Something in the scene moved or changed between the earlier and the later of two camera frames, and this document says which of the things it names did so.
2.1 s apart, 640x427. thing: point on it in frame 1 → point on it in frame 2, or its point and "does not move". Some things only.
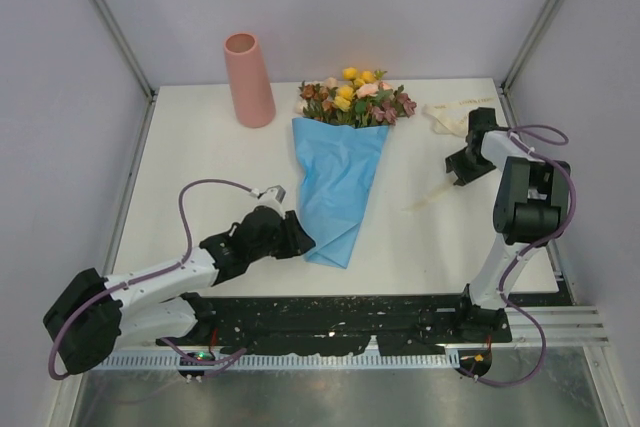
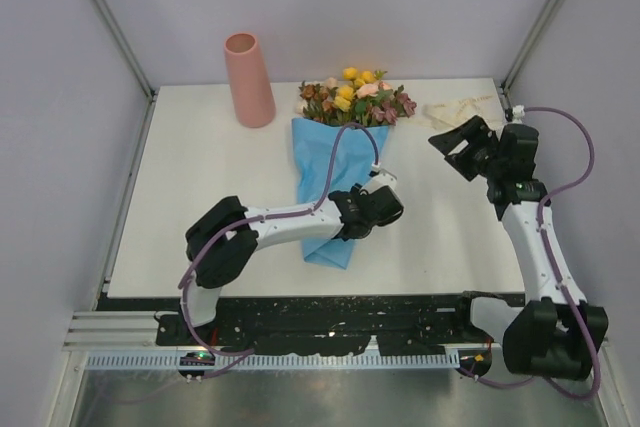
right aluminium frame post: [542, 29] does not move
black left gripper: [298, 241] → [356, 194]
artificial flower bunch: [358, 100] does not move
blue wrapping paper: [337, 166] does not move
